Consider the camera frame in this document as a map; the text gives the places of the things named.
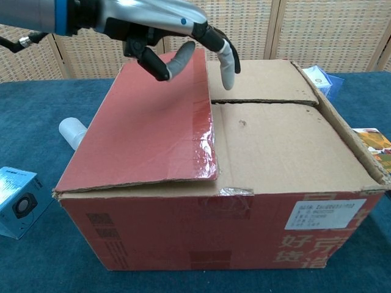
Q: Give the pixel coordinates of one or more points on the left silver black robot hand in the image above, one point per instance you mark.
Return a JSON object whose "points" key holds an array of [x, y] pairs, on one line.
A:
{"points": [[137, 15]]}

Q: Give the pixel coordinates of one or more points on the red taped cardboard box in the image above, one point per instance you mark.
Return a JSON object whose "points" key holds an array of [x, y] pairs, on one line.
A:
{"points": [[275, 146]]}

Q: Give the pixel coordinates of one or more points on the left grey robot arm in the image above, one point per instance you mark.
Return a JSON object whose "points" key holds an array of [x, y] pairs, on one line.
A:
{"points": [[27, 13]]}

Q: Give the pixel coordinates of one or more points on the white plastic squeeze bottle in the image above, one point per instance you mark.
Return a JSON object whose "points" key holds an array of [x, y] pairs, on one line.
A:
{"points": [[71, 129]]}

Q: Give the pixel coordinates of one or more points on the woven wooden folding screen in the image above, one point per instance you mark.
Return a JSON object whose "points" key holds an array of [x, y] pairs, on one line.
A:
{"points": [[305, 30]]}

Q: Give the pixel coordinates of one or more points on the white blue tissue pack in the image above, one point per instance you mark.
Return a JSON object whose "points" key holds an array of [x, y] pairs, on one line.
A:
{"points": [[320, 81]]}

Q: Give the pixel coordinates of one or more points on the light blue speaker carton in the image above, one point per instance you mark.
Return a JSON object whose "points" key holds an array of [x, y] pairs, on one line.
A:
{"points": [[18, 201]]}

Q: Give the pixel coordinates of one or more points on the orange yellow printed carton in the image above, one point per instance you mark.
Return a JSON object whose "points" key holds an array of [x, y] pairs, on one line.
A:
{"points": [[375, 143]]}

